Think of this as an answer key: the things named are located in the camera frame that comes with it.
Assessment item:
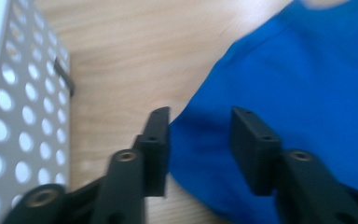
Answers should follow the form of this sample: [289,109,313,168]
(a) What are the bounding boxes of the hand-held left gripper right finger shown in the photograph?
[230,105,282,197]

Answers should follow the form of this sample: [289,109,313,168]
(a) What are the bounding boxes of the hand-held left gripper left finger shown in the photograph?
[132,105,172,198]

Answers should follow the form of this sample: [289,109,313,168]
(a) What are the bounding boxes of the blue cloth with white print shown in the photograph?
[167,0,358,224]

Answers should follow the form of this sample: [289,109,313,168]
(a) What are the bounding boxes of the white perforated plastic basket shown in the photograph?
[0,0,76,224]

